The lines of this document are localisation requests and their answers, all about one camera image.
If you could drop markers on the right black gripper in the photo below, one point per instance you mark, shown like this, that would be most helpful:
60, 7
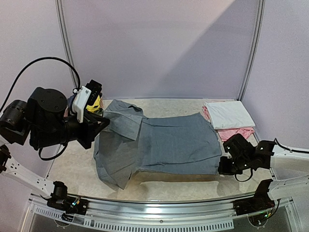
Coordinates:
227, 166

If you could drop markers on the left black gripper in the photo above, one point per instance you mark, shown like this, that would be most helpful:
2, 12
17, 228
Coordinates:
90, 128

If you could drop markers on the grey blue button shirt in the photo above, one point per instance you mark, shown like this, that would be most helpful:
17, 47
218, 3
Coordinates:
132, 143

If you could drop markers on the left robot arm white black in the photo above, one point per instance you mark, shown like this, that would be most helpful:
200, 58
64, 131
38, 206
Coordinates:
41, 120

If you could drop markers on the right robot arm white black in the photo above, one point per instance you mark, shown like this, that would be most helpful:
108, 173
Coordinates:
267, 155

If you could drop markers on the pink plastic laundry basket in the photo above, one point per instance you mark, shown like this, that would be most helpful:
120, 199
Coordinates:
66, 114

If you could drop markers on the yellow garment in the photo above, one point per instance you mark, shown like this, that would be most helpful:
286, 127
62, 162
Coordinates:
97, 105

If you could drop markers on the pink folded garment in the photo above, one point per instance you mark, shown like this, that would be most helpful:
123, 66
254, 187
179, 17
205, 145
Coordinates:
226, 134

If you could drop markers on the navy blue garment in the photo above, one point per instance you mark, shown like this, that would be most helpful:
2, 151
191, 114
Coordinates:
69, 103

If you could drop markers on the white folded shirt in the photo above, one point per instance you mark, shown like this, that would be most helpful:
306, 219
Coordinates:
229, 115

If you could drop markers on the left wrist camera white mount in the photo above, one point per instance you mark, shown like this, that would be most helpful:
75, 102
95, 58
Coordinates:
85, 95

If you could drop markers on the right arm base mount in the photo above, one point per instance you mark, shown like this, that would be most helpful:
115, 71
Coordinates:
258, 202

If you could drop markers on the left aluminium corner post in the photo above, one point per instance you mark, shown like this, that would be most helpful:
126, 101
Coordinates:
63, 31

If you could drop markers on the aluminium corner post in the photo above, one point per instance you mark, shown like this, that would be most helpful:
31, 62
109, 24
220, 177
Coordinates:
253, 48
63, 31

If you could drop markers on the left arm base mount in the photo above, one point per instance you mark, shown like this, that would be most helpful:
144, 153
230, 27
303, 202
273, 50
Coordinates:
62, 201

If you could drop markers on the aluminium front rail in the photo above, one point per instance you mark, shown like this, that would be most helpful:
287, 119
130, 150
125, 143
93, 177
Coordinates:
105, 215

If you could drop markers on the right aluminium corner post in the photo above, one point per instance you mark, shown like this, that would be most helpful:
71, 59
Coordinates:
253, 48

